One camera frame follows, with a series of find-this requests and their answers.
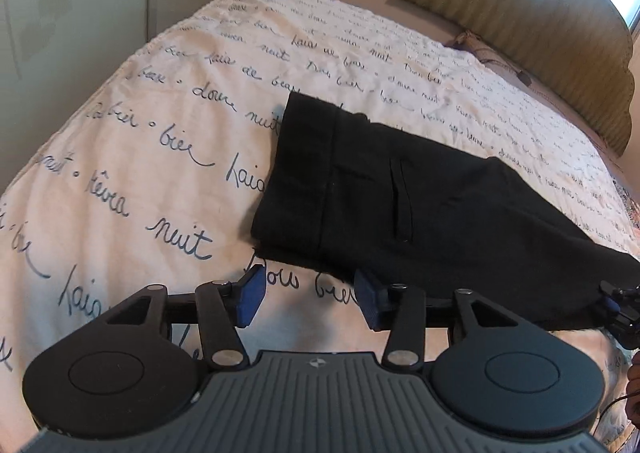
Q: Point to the olive tufted headboard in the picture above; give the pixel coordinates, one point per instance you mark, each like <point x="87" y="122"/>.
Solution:
<point x="580" y="49"/>

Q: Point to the white script-print bedspread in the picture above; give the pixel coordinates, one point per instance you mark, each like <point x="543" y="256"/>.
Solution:
<point x="155" y="179"/>

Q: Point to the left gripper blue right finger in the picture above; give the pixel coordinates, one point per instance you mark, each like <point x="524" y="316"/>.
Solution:
<point x="386" y="306"/>

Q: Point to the patterned pillow at headboard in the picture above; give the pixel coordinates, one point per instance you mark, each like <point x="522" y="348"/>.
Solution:
<point x="469" y="42"/>

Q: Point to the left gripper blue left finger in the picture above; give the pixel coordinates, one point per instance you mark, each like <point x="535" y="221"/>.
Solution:
<point x="232" y="303"/>

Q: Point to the black pants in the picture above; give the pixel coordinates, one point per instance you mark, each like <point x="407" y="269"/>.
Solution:
<point x="347" y="195"/>

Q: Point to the right hand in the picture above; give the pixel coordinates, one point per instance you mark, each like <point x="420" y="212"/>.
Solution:
<point x="632" y="391"/>

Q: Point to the glass floral wardrobe door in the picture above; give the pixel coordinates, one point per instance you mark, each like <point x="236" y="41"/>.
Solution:
<point x="55" y="53"/>

